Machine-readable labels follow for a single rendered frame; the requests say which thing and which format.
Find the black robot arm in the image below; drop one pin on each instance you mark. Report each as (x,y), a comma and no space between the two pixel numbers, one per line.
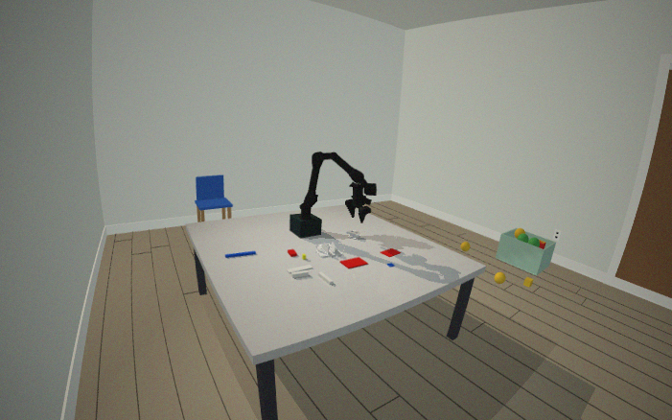
(370,189)

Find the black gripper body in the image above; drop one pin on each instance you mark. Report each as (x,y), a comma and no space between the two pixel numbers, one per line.
(357,202)

